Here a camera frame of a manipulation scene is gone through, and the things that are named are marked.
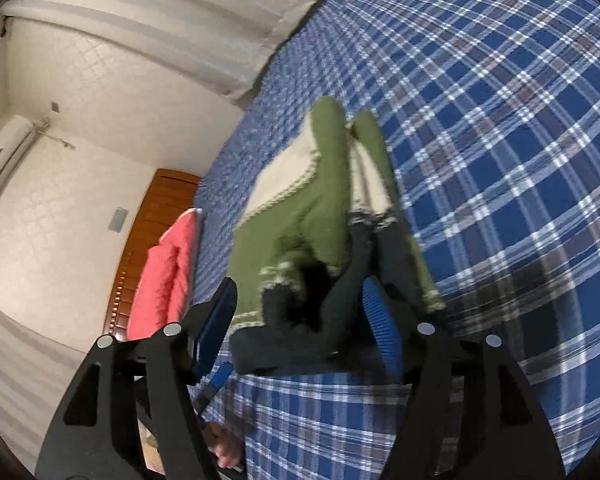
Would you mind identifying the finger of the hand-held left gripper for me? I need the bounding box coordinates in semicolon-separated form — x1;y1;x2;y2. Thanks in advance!
194;361;236;417

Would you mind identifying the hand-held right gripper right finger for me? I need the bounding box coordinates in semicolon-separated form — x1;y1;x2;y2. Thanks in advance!
362;277;566;480

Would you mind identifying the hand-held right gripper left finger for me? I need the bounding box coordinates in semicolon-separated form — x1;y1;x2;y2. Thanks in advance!
35;276;238;480

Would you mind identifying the navy green cream knitted sweater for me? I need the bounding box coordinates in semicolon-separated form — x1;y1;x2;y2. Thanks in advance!
227;96;448;376

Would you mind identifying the person's left hand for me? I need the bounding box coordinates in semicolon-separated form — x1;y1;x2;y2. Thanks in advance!
205;422;246;471

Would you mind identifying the red quilted pillow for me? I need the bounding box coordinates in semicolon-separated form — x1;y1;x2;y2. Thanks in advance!
127;208;204;343

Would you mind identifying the brown wooden headboard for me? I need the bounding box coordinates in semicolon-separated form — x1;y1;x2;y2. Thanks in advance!
102;169;202;343

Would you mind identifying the striped beige curtain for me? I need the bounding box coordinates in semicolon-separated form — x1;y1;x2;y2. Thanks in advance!
0;295;83;466
0;0;361;106

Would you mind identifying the blue plaid blanket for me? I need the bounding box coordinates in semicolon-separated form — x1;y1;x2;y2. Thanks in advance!
192;0;600;480

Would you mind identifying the air conditioner pipe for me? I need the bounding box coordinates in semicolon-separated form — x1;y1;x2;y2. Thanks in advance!
35;117;76;150

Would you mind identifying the white air conditioner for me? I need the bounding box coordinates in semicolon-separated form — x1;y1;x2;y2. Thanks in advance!
0;114;35;226

